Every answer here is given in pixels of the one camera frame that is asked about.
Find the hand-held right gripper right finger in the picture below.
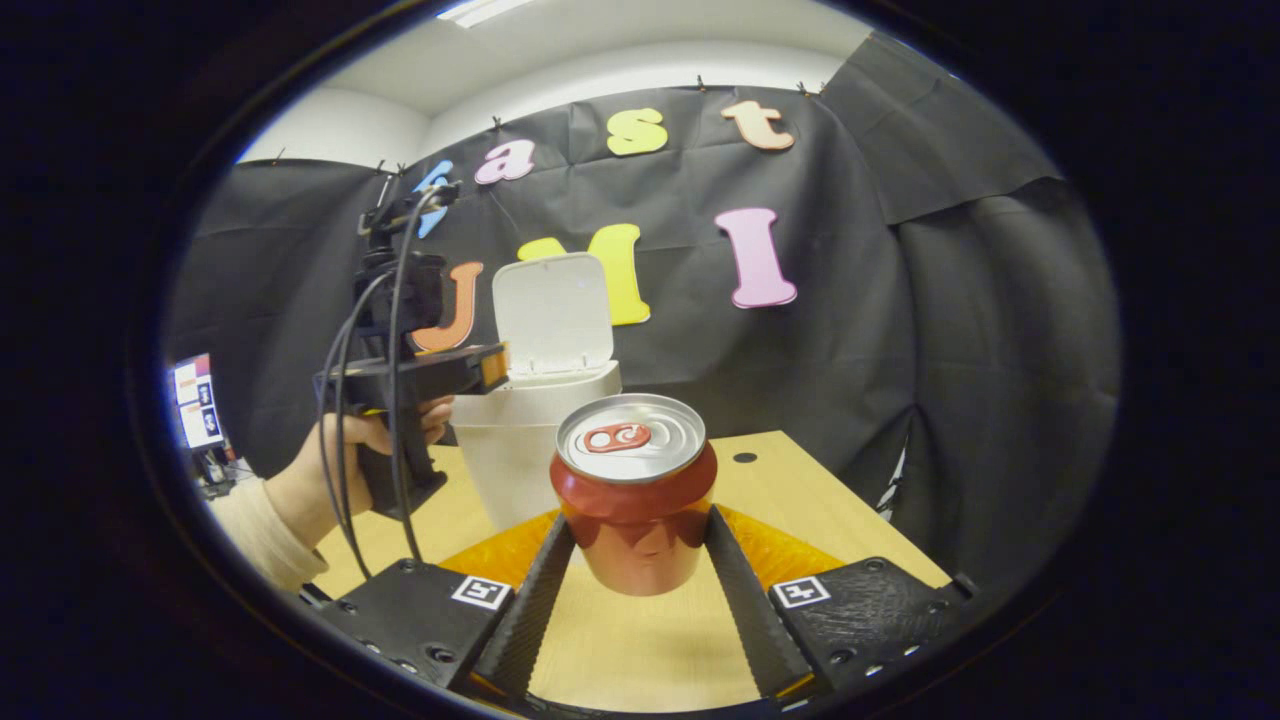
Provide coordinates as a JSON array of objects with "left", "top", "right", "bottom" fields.
[{"left": 703, "top": 505, "right": 979, "bottom": 701}]

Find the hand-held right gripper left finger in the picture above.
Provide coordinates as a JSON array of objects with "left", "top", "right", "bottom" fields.
[{"left": 318, "top": 510, "right": 579, "bottom": 706}]

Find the white desktop garbage bin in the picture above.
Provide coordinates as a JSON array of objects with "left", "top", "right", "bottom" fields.
[{"left": 445, "top": 252, "right": 623, "bottom": 531}]

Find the red pop can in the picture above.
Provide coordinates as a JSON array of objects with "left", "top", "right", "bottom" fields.
[{"left": 549, "top": 393, "right": 719, "bottom": 598}]

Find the wooden desktop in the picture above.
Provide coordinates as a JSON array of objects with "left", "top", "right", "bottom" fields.
[{"left": 315, "top": 430, "right": 951, "bottom": 713}]

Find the computer monitor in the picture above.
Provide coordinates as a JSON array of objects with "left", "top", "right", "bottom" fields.
[{"left": 172, "top": 353, "right": 226, "bottom": 451}]

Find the black backdrop cloth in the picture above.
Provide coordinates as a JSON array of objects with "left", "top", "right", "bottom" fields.
[{"left": 165, "top": 35, "right": 1126, "bottom": 591}]

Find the ceiling light panel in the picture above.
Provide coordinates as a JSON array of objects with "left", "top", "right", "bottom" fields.
[{"left": 437, "top": 0, "right": 531, "bottom": 29}]

